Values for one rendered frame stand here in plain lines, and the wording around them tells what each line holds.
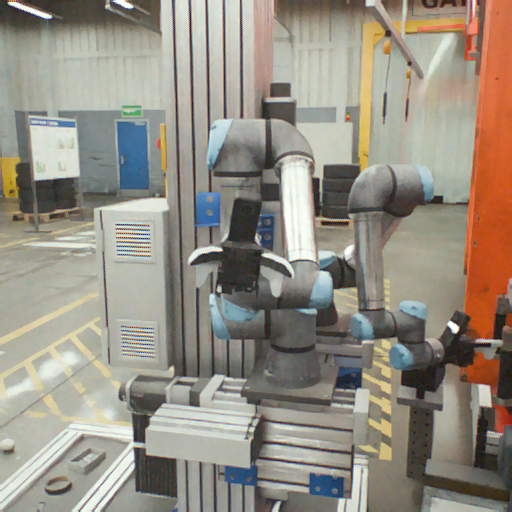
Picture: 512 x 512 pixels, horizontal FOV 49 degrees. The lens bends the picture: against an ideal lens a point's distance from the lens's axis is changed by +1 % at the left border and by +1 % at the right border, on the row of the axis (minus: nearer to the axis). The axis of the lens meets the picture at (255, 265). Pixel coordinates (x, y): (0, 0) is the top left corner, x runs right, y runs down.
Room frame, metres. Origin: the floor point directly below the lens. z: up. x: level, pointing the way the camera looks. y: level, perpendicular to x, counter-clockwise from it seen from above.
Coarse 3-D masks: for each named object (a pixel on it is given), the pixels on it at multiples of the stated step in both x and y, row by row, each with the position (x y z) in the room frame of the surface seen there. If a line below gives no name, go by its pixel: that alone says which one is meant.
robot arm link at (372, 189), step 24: (384, 168) 1.54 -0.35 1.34; (360, 192) 1.52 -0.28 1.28; (384, 192) 1.52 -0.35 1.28; (360, 216) 1.51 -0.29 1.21; (360, 240) 1.50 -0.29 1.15; (360, 264) 1.49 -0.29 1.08; (360, 288) 1.48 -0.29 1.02; (360, 312) 1.48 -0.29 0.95; (384, 312) 1.47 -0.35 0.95; (360, 336) 1.44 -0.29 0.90; (384, 336) 1.46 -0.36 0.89
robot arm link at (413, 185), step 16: (400, 176) 1.54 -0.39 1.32; (416, 176) 1.55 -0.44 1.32; (400, 192) 1.53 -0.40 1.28; (416, 192) 1.55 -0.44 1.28; (432, 192) 1.57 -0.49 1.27; (384, 208) 1.61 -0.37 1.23; (400, 208) 1.58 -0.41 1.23; (384, 224) 1.65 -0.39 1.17; (384, 240) 1.70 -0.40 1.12; (352, 256) 1.80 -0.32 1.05; (352, 272) 1.80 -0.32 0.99
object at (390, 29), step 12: (372, 0) 5.78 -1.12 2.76; (372, 12) 6.07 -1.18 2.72; (384, 12) 6.39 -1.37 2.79; (384, 24) 6.63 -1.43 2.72; (456, 24) 10.41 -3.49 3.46; (396, 36) 7.43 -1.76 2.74; (420, 36) 10.65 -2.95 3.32; (384, 48) 6.95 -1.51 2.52; (408, 48) 8.74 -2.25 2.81; (408, 60) 9.30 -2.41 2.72; (408, 72) 9.37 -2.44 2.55; (420, 72) 10.97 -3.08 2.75; (384, 96) 7.02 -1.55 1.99; (384, 108) 7.01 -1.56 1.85
